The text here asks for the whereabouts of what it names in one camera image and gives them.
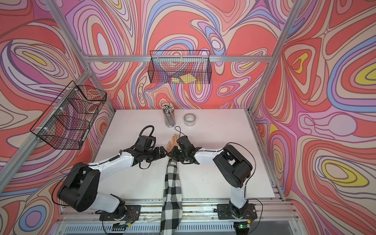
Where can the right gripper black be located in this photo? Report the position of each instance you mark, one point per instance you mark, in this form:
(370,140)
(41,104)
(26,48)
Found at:
(173,154)

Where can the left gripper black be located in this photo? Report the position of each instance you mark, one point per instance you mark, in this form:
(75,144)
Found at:
(158,155)

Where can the plaid sleeved forearm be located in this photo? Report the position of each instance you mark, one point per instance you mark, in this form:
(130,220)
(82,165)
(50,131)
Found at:
(172,208)

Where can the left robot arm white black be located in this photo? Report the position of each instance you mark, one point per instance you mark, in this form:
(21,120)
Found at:
(80,187)

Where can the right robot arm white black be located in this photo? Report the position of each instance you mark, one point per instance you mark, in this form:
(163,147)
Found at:
(233,166)

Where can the person's hand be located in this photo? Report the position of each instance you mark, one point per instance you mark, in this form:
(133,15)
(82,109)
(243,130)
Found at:
(172,143)

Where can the metal pencil cup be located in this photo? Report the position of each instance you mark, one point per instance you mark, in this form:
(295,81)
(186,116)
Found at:
(168,111)

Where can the yellow sticky notes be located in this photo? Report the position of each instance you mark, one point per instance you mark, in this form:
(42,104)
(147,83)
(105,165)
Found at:
(186,79)

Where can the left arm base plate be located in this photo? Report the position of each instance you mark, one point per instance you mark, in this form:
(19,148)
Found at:
(126,213)

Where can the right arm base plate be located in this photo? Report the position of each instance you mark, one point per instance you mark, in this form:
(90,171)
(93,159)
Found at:
(230,211)

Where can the left black wire basket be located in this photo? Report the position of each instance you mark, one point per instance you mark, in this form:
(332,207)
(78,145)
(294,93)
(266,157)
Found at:
(70,117)

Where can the black wire basket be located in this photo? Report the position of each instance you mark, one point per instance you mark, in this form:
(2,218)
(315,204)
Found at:
(166,64)
(70,117)

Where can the back black wire basket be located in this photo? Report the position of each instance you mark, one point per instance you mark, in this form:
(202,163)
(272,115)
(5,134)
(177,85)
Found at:
(166,64)

